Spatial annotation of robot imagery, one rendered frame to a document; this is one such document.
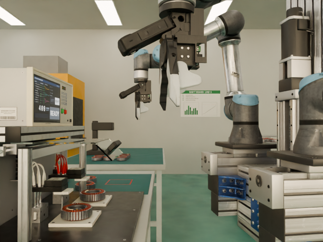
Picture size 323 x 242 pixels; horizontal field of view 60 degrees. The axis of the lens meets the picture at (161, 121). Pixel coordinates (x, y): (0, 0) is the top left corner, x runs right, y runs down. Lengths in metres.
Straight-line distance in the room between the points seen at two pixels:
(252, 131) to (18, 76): 0.96
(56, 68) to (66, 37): 1.94
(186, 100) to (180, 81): 5.92
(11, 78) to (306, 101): 0.95
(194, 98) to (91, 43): 2.66
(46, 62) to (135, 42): 4.74
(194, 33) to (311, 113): 0.46
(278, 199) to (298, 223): 0.09
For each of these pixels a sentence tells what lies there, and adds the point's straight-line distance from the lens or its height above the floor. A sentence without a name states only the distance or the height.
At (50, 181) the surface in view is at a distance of 1.10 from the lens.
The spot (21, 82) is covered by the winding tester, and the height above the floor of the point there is 1.27.
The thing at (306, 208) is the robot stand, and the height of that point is 0.90.
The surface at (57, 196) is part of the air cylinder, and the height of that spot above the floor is 0.80.
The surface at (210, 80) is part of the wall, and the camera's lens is 6.53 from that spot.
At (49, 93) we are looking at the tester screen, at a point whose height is 1.24.
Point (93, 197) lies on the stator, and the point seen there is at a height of 0.80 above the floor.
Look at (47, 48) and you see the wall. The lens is 7.08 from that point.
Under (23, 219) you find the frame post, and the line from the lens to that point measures 0.97.
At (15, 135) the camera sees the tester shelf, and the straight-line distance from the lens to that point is 0.92.
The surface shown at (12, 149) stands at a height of 1.04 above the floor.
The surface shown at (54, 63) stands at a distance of 5.20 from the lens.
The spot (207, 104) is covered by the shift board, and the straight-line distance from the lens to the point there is 6.46.
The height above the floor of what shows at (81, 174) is 0.90.
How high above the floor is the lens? 1.12
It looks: 1 degrees up
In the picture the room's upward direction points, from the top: straight up
